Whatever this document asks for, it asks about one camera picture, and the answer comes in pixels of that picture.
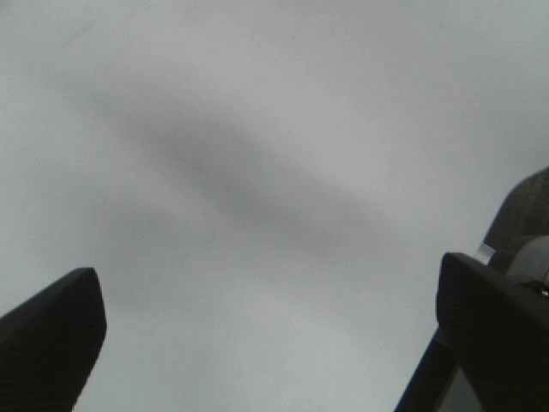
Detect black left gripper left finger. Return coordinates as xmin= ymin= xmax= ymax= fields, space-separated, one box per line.
xmin=1 ymin=267 xmax=107 ymax=411

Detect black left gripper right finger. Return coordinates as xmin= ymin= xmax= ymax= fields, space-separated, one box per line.
xmin=395 ymin=252 xmax=548 ymax=411

